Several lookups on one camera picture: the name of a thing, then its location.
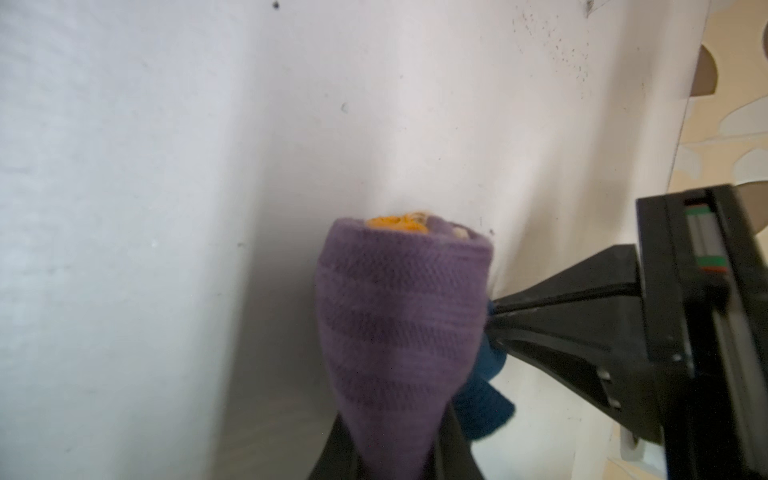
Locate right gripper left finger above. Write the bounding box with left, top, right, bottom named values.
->
left=307, top=414, right=365, bottom=480

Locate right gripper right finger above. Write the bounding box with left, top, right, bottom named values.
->
left=431, top=404, right=484, bottom=480

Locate purple striped sock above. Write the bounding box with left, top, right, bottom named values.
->
left=315, top=212, right=515, bottom=479

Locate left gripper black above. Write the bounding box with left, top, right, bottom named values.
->
left=486, top=185, right=767, bottom=479

